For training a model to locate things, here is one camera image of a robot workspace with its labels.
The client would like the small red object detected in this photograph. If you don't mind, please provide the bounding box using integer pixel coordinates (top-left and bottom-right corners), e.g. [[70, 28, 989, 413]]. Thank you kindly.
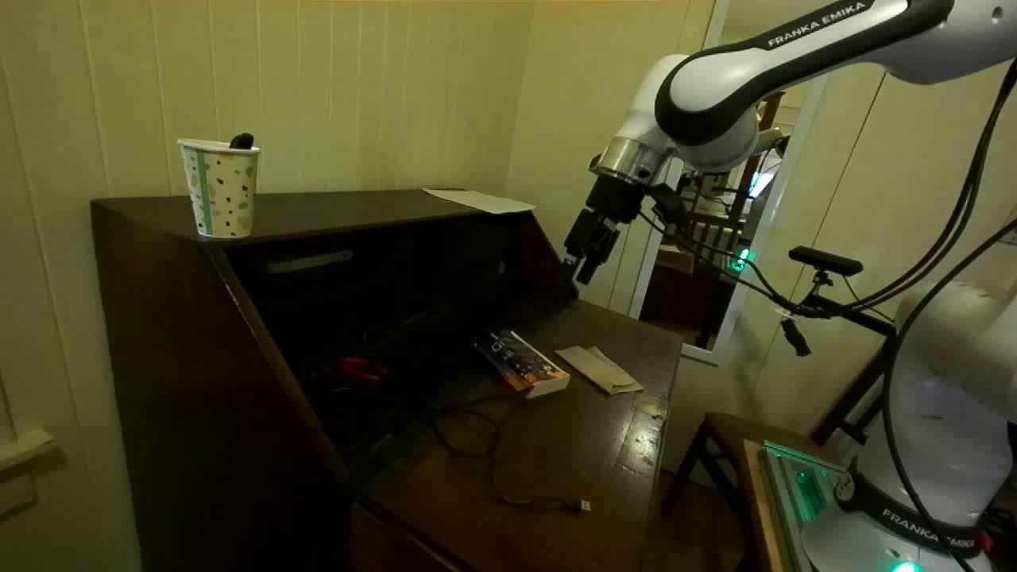
[[333, 352, 393, 390]]

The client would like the black camera on stand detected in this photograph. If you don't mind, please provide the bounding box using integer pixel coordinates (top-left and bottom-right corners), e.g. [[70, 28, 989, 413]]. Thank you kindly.
[[777, 241, 899, 362]]

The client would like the thin black desk cable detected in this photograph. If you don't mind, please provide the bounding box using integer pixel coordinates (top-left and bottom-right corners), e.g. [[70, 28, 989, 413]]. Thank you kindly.
[[426, 390, 599, 518]]

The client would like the dark wooden secretary desk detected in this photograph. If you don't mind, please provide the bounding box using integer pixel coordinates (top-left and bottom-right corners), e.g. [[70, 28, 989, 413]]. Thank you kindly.
[[90, 189, 687, 572]]

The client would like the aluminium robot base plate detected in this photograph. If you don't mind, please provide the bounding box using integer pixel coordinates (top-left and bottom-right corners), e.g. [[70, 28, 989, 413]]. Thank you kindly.
[[761, 440, 1017, 572]]

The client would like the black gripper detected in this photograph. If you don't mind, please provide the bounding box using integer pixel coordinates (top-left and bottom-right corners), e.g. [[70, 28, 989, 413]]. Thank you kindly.
[[564, 173, 646, 286]]

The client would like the folded beige paper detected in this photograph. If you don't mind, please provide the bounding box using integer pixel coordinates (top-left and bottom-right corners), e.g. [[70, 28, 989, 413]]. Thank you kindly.
[[554, 343, 647, 399]]

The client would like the light wooden robot table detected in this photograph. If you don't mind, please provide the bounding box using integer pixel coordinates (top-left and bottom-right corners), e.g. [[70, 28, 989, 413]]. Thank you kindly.
[[737, 434, 812, 572]]

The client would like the long black hanging cable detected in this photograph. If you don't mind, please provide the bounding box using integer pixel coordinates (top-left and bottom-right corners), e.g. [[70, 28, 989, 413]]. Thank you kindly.
[[877, 215, 1017, 572]]

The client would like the white paper sheet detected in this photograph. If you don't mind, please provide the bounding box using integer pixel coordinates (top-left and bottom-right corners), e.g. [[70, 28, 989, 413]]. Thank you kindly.
[[420, 183, 536, 219]]

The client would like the white wall bracket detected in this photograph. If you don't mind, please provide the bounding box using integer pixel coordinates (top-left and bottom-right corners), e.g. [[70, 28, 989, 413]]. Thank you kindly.
[[0, 427, 64, 526]]

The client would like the dark wooden stool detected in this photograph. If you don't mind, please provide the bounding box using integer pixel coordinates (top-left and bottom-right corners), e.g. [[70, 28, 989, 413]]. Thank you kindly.
[[659, 406, 790, 526]]

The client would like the dotted white paper cup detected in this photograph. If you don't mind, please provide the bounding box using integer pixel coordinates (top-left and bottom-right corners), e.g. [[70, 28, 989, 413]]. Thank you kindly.
[[175, 134, 264, 241]]

